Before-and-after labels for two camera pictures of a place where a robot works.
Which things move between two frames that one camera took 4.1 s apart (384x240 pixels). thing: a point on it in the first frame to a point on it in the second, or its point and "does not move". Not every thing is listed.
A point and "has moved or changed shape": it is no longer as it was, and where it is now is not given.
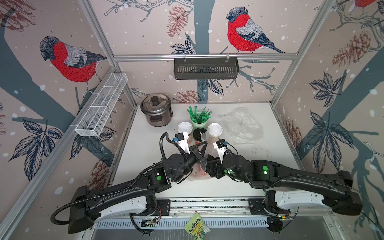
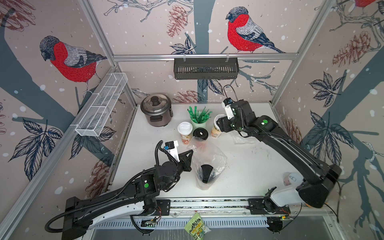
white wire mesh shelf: x=93 y=120 does not move
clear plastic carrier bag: x=200 y=172 has moved or changed shape
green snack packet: x=196 y=227 does not move
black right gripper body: x=220 y=168 to x=232 y=123
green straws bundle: x=200 y=117 does not move
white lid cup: x=214 y=130 has moved or changed shape
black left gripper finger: x=198 y=153 to x=185 y=160
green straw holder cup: x=195 y=125 does not move
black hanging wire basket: x=206 y=68 does not move
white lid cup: x=185 y=126 does not move
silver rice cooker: x=157 y=109 does not move
